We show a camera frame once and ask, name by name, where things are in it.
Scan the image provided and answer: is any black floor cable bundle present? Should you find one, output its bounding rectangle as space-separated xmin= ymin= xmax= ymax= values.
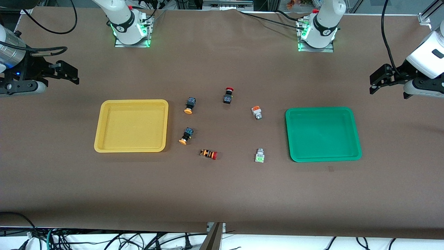
xmin=52 ymin=232 xmax=208 ymax=250

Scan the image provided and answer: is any green floor cable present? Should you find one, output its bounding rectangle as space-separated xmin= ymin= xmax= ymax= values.
xmin=46 ymin=228 xmax=58 ymax=250

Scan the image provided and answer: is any green plastic tray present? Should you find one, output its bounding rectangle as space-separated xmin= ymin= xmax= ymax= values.
xmin=285 ymin=107 xmax=362 ymax=163

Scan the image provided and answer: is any brown table mat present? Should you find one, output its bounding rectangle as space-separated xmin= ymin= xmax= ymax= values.
xmin=0 ymin=6 xmax=444 ymax=240

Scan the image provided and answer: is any aluminium frame profile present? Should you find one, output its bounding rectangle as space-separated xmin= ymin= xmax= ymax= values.
xmin=417 ymin=0 xmax=444 ymax=25

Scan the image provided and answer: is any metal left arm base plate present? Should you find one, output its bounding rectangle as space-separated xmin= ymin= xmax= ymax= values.
xmin=297 ymin=18 xmax=335 ymax=53

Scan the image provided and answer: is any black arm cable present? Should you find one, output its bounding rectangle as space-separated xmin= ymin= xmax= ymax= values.
xmin=381 ymin=0 xmax=400 ymax=72
xmin=0 ymin=0 xmax=77 ymax=57

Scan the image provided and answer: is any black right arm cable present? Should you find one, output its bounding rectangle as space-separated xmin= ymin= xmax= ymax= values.
xmin=0 ymin=0 xmax=77 ymax=57

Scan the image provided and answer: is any black cable across mat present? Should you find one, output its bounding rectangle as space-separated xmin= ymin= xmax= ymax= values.
xmin=238 ymin=10 xmax=303 ymax=27

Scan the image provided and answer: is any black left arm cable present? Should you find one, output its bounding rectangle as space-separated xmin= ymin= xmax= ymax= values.
xmin=381 ymin=0 xmax=400 ymax=72

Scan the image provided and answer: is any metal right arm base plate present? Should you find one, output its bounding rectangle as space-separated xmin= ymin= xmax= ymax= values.
xmin=114 ymin=13 xmax=154 ymax=48

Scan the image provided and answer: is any yellow plastic tray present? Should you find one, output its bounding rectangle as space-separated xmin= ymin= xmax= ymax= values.
xmin=94 ymin=99 xmax=169 ymax=153

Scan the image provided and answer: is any grey table leg post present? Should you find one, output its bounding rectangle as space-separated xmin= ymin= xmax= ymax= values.
xmin=199 ymin=222 xmax=227 ymax=250

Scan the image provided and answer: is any grey metal box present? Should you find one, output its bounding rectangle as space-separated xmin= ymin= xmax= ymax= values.
xmin=203 ymin=0 xmax=254 ymax=11

